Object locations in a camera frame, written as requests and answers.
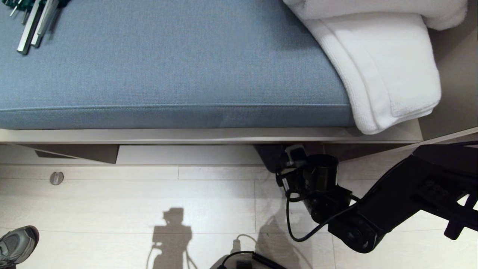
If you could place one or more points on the grey sneaker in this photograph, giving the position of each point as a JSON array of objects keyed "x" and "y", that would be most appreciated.
[{"x": 16, "y": 244}]

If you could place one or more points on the round grey floor door stop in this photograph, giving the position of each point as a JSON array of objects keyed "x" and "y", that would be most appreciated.
[{"x": 56, "y": 178}]

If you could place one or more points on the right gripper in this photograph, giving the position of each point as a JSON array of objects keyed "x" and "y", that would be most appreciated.
[{"x": 295, "y": 182}]

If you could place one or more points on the large silver hex key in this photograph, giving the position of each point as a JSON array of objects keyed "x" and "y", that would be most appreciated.
[
  {"x": 28, "y": 33},
  {"x": 44, "y": 26}
]

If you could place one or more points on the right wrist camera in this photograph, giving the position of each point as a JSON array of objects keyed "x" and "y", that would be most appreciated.
[{"x": 295, "y": 153}]

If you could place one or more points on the blue bench cushion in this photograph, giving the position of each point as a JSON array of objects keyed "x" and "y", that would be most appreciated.
[{"x": 168, "y": 67}]

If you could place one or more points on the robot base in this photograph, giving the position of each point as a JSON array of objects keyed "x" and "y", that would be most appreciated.
[{"x": 224, "y": 263}]

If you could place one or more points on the white bench frame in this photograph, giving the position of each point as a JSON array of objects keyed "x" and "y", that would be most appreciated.
[{"x": 186, "y": 136}]

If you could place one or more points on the green hex key holder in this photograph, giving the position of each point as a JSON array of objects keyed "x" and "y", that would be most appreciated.
[{"x": 9, "y": 2}]

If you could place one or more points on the small silver hex key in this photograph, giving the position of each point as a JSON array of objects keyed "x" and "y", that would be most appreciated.
[
  {"x": 25, "y": 18},
  {"x": 14, "y": 11}
]

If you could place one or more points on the white folded towel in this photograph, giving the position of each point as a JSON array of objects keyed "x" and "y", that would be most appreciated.
[{"x": 381, "y": 67}]

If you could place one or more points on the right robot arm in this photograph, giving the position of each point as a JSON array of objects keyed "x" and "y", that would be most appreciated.
[{"x": 403, "y": 194}]

